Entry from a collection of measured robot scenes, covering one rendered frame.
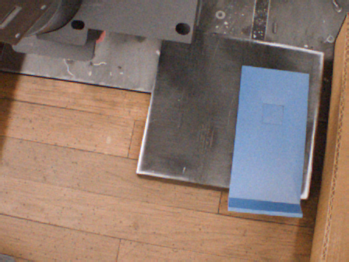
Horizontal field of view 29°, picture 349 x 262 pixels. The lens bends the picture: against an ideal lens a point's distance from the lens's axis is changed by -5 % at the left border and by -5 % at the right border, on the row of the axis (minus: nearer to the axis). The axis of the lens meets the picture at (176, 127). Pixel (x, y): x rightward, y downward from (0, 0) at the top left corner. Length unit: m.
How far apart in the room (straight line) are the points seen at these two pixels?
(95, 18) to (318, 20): 0.36
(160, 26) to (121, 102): 0.28
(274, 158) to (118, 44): 0.21
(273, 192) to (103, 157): 0.17
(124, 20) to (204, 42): 0.27
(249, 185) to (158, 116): 0.11
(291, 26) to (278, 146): 0.15
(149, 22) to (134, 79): 0.28
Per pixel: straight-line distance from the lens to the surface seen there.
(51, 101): 0.74
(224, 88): 0.71
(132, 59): 0.75
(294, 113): 0.71
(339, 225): 0.71
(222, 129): 0.70
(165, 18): 0.46
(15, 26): 0.38
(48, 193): 0.72
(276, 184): 0.68
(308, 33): 0.77
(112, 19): 0.47
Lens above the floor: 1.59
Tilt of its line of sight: 72 degrees down
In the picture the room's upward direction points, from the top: 3 degrees counter-clockwise
